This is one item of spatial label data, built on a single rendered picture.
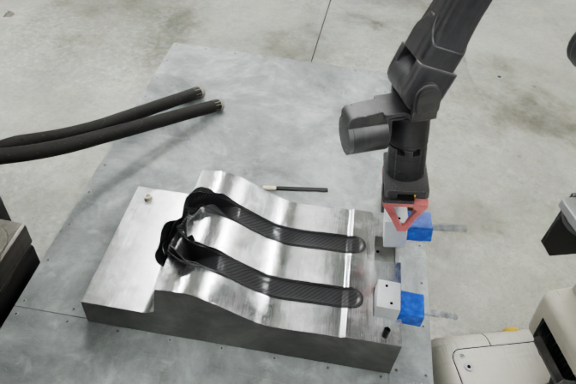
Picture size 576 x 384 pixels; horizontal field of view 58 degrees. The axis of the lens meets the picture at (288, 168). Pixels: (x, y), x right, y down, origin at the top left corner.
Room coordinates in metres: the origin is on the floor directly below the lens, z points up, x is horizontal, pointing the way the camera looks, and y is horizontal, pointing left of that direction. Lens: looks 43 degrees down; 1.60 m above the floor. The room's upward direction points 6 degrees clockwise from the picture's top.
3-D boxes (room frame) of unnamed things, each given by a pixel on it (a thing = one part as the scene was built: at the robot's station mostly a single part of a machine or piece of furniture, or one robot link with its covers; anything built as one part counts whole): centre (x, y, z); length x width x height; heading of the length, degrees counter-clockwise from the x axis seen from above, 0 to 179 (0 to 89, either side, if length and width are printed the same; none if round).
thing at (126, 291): (0.54, 0.04, 0.87); 0.50 x 0.26 x 0.14; 86
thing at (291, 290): (0.53, 0.03, 0.92); 0.35 x 0.16 x 0.09; 86
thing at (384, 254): (0.57, -0.19, 0.87); 0.05 x 0.05 x 0.04; 86
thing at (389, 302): (0.45, -0.22, 0.89); 0.13 x 0.05 x 0.05; 84
